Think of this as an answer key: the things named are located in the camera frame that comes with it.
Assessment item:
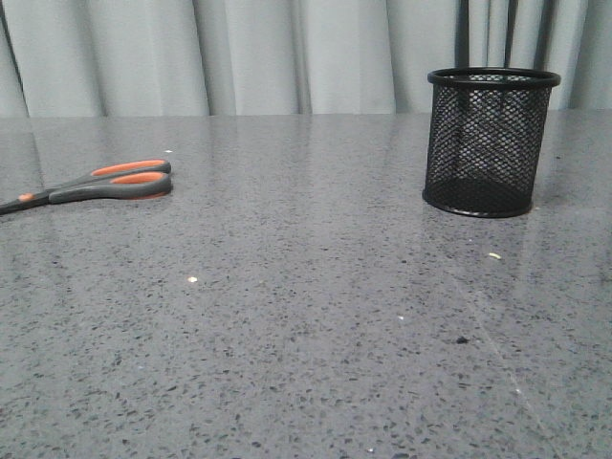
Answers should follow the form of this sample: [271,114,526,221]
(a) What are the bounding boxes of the grey pleated curtain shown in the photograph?
[1,1,611,118]

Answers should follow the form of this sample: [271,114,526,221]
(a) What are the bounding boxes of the grey and orange scissors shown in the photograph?
[1,159,172,215]

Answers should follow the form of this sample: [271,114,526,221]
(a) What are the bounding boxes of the black mesh pen bucket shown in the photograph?
[422,67,561,218]

